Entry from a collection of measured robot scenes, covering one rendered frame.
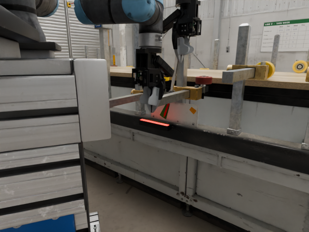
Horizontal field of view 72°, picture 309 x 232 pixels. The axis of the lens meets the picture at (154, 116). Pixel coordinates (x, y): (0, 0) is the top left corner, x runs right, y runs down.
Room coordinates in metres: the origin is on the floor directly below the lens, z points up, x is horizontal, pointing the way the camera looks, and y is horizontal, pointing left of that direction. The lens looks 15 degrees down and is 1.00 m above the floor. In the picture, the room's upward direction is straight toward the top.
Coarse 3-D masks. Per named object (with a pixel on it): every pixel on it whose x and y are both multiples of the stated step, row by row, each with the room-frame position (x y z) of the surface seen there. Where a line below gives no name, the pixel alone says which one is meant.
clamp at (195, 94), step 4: (176, 88) 0.95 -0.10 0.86; (180, 88) 0.93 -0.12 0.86; (184, 88) 0.92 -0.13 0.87; (188, 88) 0.91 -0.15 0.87; (192, 88) 0.90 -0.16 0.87; (196, 88) 0.89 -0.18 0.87; (200, 88) 0.91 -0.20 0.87; (192, 92) 0.90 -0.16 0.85; (196, 92) 0.89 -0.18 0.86; (200, 92) 0.91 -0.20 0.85; (192, 96) 0.90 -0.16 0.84; (196, 96) 0.89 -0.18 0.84; (200, 96) 0.92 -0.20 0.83
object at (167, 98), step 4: (204, 88) 1.03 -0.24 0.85; (176, 92) 0.86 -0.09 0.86; (180, 92) 0.86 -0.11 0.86; (184, 92) 0.87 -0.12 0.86; (188, 92) 0.90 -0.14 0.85; (204, 92) 1.03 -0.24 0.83; (164, 96) 0.76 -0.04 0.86; (168, 96) 0.77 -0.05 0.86; (172, 96) 0.80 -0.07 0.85; (176, 96) 0.82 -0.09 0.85; (180, 96) 0.84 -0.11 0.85; (184, 96) 0.87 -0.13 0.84; (188, 96) 0.90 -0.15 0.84; (160, 100) 0.73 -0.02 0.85; (164, 100) 0.75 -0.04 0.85; (168, 100) 0.77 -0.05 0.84; (172, 100) 0.80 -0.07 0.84; (176, 100) 0.82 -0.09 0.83; (160, 104) 0.73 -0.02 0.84; (164, 104) 0.75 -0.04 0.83
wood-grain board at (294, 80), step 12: (120, 72) 1.46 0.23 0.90; (192, 72) 1.45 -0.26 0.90; (204, 72) 1.45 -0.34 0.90; (216, 72) 1.45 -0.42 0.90; (276, 72) 1.45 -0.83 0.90; (288, 72) 1.45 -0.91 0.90; (252, 84) 0.96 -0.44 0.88; (264, 84) 0.93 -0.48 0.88; (276, 84) 0.90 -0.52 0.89; (288, 84) 0.87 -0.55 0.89; (300, 84) 0.85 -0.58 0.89
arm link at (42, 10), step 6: (42, 0) 0.77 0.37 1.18; (48, 0) 0.81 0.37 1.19; (54, 0) 0.85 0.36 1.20; (42, 6) 0.79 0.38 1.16; (48, 6) 0.82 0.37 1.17; (54, 6) 0.86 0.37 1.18; (36, 12) 0.79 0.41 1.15; (42, 12) 0.82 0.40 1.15; (48, 12) 0.84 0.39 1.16; (54, 12) 0.88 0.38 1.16
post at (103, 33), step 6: (102, 30) 1.24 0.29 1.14; (102, 36) 1.25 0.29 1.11; (102, 42) 1.25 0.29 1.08; (108, 42) 1.27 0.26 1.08; (102, 48) 1.25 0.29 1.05; (108, 48) 1.27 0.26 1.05; (102, 54) 1.25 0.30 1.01; (108, 54) 1.26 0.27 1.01; (108, 60) 1.26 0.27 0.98; (108, 66) 1.26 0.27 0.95; (108, 72) 1.26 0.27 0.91; (108, 78) 1.26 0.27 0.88; (108, 84) 1.25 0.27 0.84
